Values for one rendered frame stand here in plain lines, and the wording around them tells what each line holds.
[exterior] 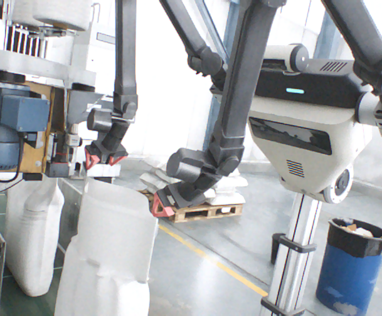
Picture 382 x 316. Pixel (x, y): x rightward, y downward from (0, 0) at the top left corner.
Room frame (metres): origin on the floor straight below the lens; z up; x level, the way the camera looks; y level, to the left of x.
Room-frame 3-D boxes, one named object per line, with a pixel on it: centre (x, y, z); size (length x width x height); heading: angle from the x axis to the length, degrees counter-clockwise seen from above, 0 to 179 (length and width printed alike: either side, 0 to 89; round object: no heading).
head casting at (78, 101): (1.48, 0.48, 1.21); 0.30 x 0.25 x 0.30; 42
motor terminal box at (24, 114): (0.99, 0.47, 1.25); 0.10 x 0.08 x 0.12; 157
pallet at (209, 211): (4.59, -0.10, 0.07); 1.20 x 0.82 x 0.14; 134
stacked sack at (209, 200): (4.65, -0.48, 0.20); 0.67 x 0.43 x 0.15; 132
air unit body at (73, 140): (1.28, 0.43, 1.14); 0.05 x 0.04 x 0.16; 132
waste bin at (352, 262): (2.74, -1.42, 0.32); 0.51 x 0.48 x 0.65; 132
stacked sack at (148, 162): (4.52, 0.25, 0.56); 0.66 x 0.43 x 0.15; 129
